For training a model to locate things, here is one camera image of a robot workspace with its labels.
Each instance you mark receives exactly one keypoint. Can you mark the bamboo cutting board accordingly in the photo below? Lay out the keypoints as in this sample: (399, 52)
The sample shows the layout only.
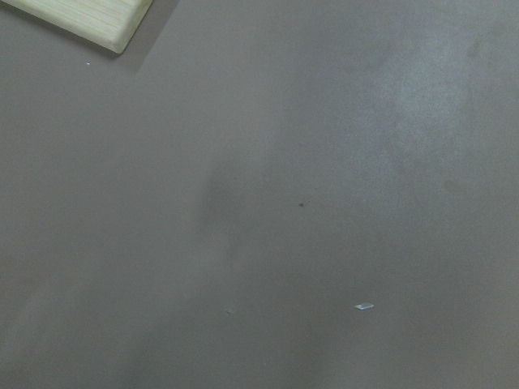
(108, 23)

